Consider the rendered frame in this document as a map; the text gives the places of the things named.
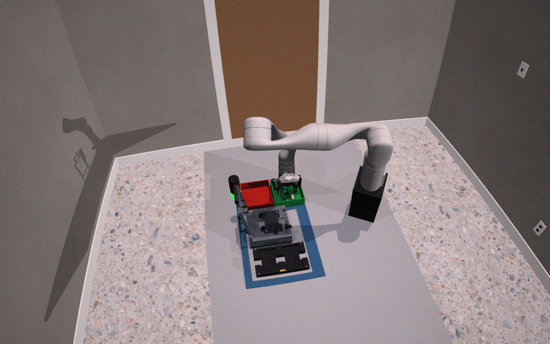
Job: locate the green circuit board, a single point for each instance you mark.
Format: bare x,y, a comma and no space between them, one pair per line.
287,193

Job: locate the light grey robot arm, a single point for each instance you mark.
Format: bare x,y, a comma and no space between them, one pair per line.
260,134

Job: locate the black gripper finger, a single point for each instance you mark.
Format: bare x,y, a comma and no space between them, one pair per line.
296,185
278,188

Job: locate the green open bin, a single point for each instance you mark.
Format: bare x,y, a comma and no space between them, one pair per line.
300,199

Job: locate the red bin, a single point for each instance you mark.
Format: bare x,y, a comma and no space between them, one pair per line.
257,194

